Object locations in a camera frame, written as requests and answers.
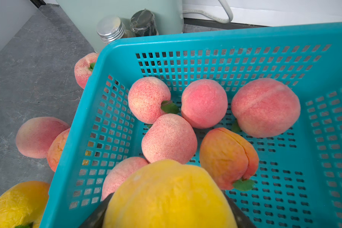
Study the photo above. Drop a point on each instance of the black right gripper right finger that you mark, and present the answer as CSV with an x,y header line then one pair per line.
x,y
242,220

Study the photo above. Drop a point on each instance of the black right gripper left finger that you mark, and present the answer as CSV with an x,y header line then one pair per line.
x,y
96,219

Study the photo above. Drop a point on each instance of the orange wrinkled peach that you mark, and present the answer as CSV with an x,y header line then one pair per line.
x,y
55,151
227,157

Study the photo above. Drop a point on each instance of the yellow peach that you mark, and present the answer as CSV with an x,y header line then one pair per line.
x,y
167,194
24,204

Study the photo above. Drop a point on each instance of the pink peach front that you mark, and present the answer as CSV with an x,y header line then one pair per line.
x,y
170,137

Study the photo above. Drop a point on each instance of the teal plastic basket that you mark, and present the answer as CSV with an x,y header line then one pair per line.
x,y
299,180

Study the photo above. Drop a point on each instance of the glass spice jar silver lid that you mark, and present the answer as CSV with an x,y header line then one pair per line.
x,y
111,28

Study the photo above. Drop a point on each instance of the small dark jar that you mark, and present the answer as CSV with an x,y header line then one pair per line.
x,y
142,24

